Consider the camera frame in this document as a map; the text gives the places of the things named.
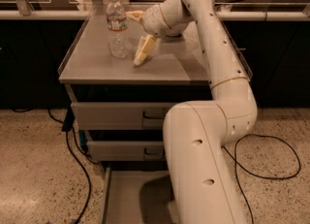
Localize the clear plastic water bottle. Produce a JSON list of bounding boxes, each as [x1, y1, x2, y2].
[[106, 0, 129, 58]]

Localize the black power adapter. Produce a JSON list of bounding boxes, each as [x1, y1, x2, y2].
[[62, 108, 75, 132]]

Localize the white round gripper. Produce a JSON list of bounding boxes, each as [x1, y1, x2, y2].
[[126, 0, 193, 66]]

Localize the grey drawer cabinet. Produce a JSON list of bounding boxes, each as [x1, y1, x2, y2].
[[57, 2, 254, 224]]

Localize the white horizontal rail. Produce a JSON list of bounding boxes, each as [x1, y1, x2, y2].
[[0, 11, 310, 21]]

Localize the top grey drawer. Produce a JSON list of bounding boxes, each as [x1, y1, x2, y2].
[[71, 102, 173, 130]]

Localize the black cable right floor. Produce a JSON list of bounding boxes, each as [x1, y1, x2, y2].
[[222, 133, 302, 224]]

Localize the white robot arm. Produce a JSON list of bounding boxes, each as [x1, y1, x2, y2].
[[128, 0, 258, 224]]

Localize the middle grey drawer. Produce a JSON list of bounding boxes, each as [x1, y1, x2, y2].
[[87, 141, 164, 161]]

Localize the black cable left floor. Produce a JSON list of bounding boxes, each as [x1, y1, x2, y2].
[[9, 108, 98, 224]]

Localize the black cable floor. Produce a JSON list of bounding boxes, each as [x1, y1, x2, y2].
[[9, 108, 98, 224], [222, 133, 302, 224]]

